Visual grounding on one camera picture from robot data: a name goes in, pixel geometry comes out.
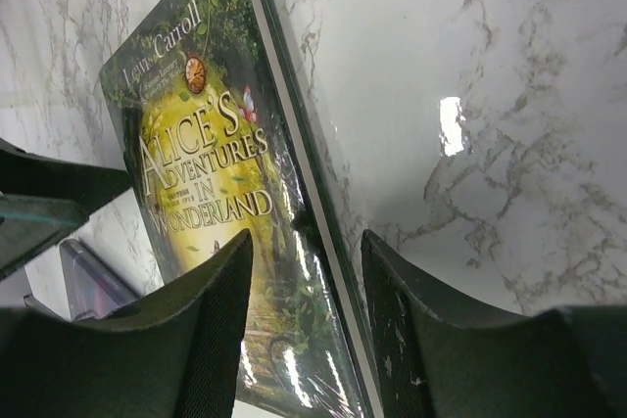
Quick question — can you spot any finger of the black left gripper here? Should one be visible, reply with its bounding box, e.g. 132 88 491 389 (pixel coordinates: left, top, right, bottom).
1 140 130 279

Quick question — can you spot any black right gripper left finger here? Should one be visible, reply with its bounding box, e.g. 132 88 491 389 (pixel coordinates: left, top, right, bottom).
1 230 253 417

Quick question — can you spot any purple nebula cover book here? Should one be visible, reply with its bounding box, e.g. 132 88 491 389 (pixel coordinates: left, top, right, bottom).
59 239 139 321

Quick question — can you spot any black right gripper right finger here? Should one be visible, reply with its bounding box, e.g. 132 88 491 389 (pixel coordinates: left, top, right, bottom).
362 231 626 417

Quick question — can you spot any green forest Alice book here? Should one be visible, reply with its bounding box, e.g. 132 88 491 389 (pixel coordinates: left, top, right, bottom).
99 0 373 417

